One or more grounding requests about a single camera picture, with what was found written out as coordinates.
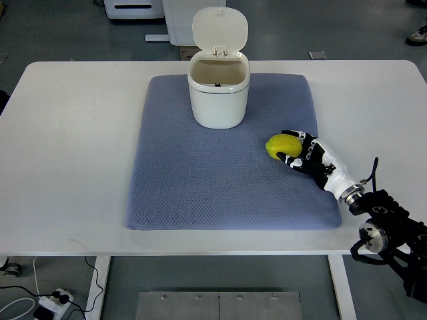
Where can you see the white table right leg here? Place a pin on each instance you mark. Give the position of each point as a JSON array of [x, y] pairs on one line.
[[341, 287]]

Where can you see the caster wheel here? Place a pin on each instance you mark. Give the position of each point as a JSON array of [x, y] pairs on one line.
[[8, 268]]

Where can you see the white table left leg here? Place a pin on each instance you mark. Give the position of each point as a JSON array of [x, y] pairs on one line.
[[98, 287]]

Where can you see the blue textured mat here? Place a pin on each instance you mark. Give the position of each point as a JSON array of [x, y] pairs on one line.
[[188, 177]]

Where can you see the white furniture base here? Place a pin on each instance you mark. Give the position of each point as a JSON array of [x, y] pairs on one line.
[[179, 16]]

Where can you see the floor outlet cover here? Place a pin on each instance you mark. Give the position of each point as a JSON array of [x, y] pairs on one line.
[[317, 55]]

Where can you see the cardboard box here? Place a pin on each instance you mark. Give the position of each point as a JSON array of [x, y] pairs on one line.
[[187, 52]]

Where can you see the white trash bin open lid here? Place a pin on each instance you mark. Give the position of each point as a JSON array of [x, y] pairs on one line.
[[219, 75]]

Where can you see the person's shoe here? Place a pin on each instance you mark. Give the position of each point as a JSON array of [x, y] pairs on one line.
[[418, 38]]

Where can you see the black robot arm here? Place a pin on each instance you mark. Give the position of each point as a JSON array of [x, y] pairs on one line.
[[390, 237]]

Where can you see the white table leg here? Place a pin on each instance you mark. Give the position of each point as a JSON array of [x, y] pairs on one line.
[[98, 287], [341, 287]]

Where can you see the metal floor plate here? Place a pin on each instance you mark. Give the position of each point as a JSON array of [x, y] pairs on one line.
[[218, 305]]

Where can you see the yellow lemon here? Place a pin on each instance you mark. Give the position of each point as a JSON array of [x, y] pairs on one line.
[[283, 143]]

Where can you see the white cabinet with slot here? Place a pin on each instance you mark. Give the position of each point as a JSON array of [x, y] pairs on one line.
[[137, 9]]

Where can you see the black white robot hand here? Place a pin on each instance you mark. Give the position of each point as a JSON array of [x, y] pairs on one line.
[[328, 172]]

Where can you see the white power strip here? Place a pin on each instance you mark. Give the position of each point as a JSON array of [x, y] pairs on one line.
[[54, 306]]

